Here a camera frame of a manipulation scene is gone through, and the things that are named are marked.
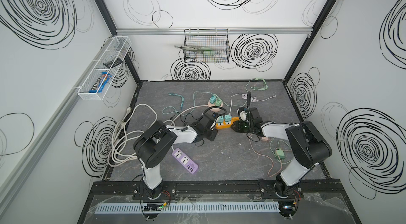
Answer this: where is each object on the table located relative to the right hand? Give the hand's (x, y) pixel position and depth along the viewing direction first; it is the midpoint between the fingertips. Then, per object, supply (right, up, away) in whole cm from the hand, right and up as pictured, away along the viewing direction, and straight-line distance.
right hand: (232, 125), depth 95 cm
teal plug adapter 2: (-8, +5, -4) cm, 10 cm away
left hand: (-10, -3, -1) cm, 11 cm away
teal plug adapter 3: (-3, +5, -3) cm, 7 cm away
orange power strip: (-5, 0, -1) cm, 5 cm away
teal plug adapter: (-12, +16, +6) cm, 21 cm away
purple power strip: (-27, -16, -15) cm, 35 cm away
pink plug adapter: (+17, -7, -6) cm, 19 cm away
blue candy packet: (-66, +22, -26) cm, 74 cm away
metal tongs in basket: (-20, +45, -4) cm, 49 cm away
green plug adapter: (-8, +14, +4) cm, 17 cm away
